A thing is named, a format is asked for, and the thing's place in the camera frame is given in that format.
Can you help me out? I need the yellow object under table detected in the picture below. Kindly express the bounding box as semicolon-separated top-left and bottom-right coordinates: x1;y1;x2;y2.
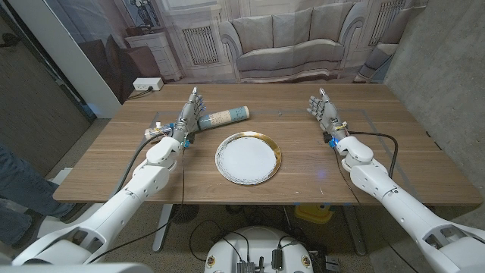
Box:
294;203;334;224

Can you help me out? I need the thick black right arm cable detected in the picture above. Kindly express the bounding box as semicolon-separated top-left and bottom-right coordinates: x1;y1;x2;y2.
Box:
347;130;399;178

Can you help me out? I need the black power cord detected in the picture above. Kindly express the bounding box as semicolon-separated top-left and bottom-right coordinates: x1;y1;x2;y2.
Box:
127;86;155;101

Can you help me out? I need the grey finned device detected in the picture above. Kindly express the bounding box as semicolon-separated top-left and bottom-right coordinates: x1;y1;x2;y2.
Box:
236;260;257;273

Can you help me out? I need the thin black left arm wire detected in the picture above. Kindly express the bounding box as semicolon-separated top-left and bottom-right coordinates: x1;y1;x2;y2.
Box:
89;146;187;264

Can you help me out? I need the black round floor fan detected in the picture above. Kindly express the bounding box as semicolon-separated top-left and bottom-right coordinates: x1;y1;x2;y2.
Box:
169;203;200;224

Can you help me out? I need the map tube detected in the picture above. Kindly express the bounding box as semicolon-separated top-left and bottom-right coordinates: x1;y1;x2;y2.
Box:
145;105;251;140

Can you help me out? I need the white power strip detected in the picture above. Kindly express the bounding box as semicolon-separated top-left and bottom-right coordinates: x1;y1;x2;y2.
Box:
132;77;164;92

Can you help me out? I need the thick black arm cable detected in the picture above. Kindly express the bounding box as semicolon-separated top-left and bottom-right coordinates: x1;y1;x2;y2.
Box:
347;130;399;178
111;134;166;198

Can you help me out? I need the black looped floor cable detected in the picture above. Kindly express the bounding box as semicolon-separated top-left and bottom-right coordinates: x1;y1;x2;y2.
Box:
188;219;251;263

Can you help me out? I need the thin black arm wire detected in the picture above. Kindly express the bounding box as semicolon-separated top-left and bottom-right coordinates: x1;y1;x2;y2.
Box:
89;146;187;264
333;147;363;208

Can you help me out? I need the thin black right arm wire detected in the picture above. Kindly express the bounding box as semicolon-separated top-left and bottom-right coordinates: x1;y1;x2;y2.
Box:
333;147;363;208

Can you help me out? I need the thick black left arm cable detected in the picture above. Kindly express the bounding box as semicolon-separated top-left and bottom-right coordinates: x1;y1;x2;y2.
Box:
111;134;166;198

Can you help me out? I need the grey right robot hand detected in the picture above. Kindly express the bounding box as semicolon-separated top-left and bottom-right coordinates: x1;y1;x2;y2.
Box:
306;87;349;141

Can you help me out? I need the black door handle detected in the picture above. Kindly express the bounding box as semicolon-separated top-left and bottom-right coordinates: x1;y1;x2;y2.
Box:
0;33;20;49

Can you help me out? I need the grey table leg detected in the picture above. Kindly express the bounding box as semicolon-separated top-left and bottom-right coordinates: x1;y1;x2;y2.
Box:
343;204;368;257

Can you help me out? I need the gold rimmed paper plate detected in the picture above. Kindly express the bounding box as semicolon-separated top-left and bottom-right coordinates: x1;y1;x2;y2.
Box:
214;130;283;187

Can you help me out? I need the white table leg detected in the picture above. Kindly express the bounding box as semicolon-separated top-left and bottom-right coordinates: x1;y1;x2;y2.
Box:
152;203;174;253

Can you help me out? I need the black power adapter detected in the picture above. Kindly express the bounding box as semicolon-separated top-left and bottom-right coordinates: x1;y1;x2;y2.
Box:
271;248;283;271

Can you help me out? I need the grey tape outline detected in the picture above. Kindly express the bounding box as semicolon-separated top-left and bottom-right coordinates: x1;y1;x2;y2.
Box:
153;108;424;204

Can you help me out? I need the printed living room backdrop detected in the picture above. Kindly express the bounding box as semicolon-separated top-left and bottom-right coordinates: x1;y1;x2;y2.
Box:
45;0;429;103

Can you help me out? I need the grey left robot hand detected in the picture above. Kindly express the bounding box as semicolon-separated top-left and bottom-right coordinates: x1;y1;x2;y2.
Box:
172;86;208;144

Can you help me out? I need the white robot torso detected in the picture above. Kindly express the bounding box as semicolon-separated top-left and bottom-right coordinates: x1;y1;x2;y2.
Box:
204;226;314;273

